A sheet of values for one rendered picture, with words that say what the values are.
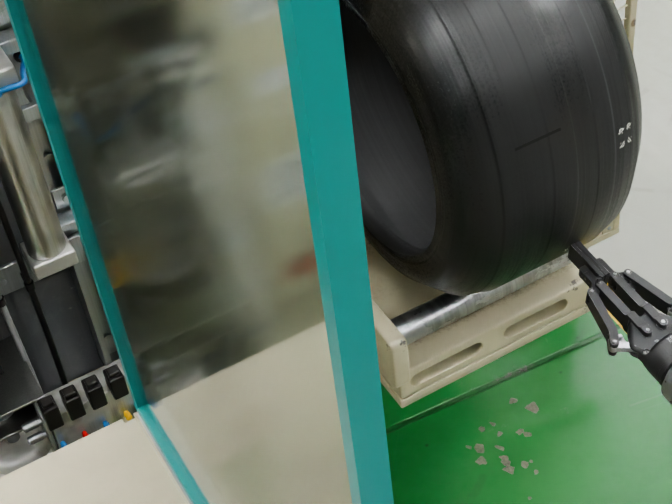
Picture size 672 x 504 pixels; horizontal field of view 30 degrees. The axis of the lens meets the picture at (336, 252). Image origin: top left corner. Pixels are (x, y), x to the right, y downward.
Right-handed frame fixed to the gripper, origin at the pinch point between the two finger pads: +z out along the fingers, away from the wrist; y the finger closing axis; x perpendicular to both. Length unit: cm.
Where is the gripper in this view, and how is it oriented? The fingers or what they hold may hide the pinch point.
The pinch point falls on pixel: (588, 265)
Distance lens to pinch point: 177.6
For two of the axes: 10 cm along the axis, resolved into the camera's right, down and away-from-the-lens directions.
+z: -5.0, -6.5, 5.7
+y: -8.6, 4.1, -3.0
